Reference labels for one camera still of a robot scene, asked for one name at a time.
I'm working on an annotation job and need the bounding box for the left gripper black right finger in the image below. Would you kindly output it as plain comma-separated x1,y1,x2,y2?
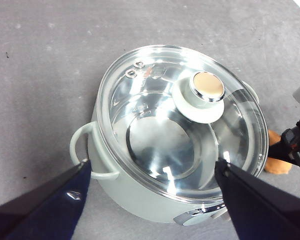
214,159,300,240

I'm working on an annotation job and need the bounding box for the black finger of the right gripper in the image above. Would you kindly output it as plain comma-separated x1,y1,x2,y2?
267,139,292,161

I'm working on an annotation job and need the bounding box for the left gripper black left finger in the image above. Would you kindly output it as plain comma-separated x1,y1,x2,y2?
0,159,92,240

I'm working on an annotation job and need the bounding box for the brown potato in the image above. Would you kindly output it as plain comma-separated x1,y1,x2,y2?
263,129,292,175

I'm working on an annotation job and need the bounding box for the glass lid with green knob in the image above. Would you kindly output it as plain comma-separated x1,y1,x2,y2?
98,44,270,201

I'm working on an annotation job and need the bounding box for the sage green electric cooking pot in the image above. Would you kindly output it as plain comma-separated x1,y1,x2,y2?
69,44,270,227

